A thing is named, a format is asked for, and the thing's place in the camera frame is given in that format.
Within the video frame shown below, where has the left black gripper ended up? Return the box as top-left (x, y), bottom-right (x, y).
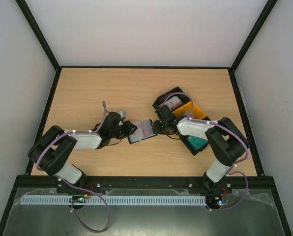
top-left (110, 120), bottom-right (138, 140)

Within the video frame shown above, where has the red patterned white card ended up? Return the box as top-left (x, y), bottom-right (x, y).
top-left (129, 120), bottom-right (146, 143)

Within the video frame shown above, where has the black card holder wallet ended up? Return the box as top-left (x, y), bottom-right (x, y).
top-left (128, 119), bottom-right (157, 144)

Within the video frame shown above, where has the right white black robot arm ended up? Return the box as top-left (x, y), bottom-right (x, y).
top-left (153, 105), bottom-right (249, 193)

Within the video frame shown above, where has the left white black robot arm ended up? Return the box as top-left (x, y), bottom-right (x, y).
top-left (28, 112), bottom-right (138, 187)

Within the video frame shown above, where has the red striped card in tray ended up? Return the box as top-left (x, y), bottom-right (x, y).
top-left (164, 96), bottom-right (183, 111)

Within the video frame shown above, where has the teal card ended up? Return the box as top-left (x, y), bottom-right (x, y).
top-left (187, 136), bottom-right (208, 151)

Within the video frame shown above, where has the yellow tray middle compartment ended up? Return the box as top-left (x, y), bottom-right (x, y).
top-left (173, 102), bottom-right (209, 120)

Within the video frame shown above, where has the black tray right compartment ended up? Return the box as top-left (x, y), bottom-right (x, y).
top-left (180, 135), bottom-right (208, 156)

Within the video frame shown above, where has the black tray compartment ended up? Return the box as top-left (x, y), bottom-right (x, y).
top-left (152, 87), bottom-right (191, 114)
top-left (180, 135), bottom-right (208, 156)

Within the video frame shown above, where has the black tray left compartment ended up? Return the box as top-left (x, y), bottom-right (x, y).
top-left (152, 87), bottom-right (191, 114)

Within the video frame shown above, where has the left controller board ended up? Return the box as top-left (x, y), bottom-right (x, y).
top-left (68, 194), bottom-right (91, 210)

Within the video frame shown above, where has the controller board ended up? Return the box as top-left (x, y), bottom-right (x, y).
top-left (205, 193), bottom-right (229, 209)
top-left (68, 194), bottom-right (91, 210)

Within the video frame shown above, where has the right controller board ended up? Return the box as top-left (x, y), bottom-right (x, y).
top-left (205, 193), bottom-right (229, 209)

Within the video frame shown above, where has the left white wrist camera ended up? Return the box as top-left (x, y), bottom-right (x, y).
top-left (119, 110), bottom-right (127, 119)

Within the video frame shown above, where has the light blue slotted cable duct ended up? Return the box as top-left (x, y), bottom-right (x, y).
top-left (20, 195), bottom-right (206, 206)

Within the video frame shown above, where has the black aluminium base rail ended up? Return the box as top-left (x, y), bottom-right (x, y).
top-left (12, 175), bottom-right (276, 195)

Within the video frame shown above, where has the black frame post left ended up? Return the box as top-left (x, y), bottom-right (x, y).
top-left (15, 0), bottom-right (61, 71)

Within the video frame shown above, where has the black frame post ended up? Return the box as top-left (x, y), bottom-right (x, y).
top-left (230, 0), bottom-right (279, 72)
top-left (15, 0), bottom-right (61, 71)

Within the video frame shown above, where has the black frame post right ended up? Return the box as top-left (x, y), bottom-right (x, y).
top-left (230, 0), bottom-right (279, 72)

